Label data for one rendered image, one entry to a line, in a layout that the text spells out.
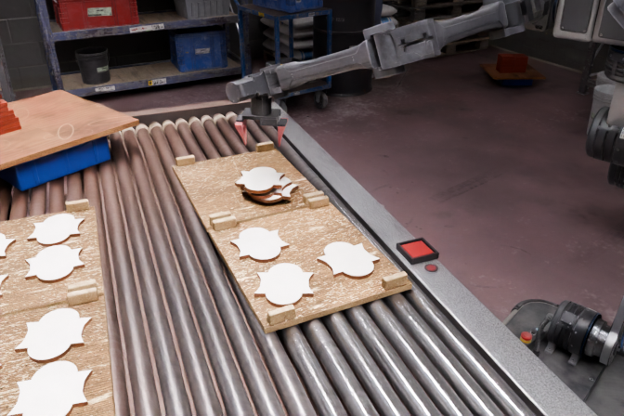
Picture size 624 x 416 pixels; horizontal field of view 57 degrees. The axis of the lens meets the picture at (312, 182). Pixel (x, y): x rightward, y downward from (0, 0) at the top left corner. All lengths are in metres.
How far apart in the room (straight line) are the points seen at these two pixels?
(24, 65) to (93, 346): 5.12
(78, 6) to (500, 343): 4.76
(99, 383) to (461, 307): 0.73
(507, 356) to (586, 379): 1.02
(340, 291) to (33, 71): 5.21
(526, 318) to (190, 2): 4.25
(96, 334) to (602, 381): 1.66
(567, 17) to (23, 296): 1.44
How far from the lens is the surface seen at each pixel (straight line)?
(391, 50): 1.22
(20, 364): 1.22
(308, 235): 1.45
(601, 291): 3.12
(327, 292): 1.26
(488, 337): 1.24
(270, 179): 1.60
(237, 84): 1.49
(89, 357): 1.19
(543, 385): 1.17
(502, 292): 2.93
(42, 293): 1.39
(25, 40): 6.13
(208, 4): 5.73
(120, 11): 5.51
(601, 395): 2.21
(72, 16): 5.45
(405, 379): 1.11
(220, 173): 1.78
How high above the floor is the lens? 1.71
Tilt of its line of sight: 27 degrees down
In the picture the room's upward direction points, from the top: straight up
